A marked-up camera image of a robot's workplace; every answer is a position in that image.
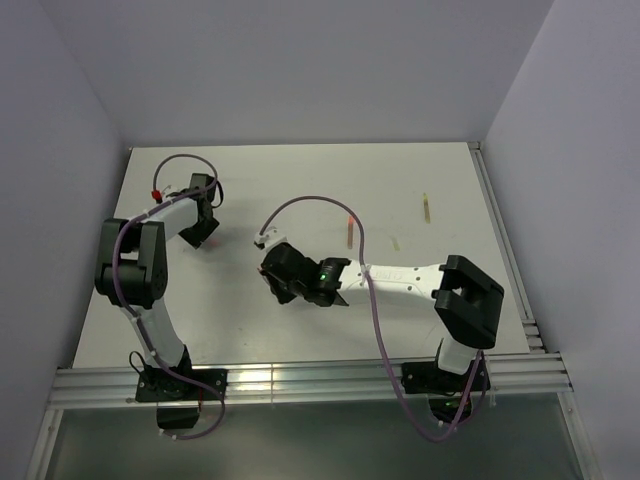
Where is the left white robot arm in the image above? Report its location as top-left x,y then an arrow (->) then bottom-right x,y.
94,173 -> 222,399

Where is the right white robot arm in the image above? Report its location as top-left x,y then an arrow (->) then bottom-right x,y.
259,242 -> 504,390

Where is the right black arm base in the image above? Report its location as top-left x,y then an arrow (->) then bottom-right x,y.
401,359 -> 491,424

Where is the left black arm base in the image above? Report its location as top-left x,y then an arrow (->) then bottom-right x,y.
135,368 -> 228,433

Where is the yellow pen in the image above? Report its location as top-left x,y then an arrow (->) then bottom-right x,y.
422,193 -> 431,224

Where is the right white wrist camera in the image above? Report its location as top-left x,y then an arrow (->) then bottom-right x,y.
254,227 -> 287,253

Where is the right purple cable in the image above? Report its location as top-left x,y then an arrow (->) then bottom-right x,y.
257,194 -> 494,444

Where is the purple cable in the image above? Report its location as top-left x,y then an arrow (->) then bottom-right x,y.
257,194 -> 494,444
112,153 -> 229,441

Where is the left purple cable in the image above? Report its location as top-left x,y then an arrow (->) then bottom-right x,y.
112,153 -> 229,441

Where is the aluminium rail frame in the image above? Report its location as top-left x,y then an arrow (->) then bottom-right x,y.
35,142 -> 601,479

